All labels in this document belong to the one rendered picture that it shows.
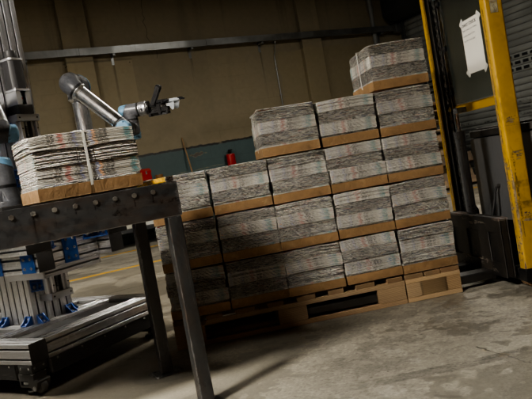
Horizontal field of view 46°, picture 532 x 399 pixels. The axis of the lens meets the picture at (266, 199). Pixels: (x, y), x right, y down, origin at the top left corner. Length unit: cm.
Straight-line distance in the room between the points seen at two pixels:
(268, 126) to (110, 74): 699
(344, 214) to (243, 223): 50
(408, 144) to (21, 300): 207
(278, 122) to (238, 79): 750
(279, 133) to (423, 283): 104
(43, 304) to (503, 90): 246
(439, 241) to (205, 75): 752
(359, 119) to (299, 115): 30
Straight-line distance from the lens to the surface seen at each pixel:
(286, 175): 301
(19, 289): 333
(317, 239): 304
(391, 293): 317
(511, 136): 316
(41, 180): 223
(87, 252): 327
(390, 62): 318
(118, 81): 986
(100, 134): 229
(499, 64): 317
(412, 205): 317
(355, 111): 309
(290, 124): 302
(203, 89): 1022
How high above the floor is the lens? 79
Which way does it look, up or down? 3 degrees down
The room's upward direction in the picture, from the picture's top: 10 degrees counter-clockwise
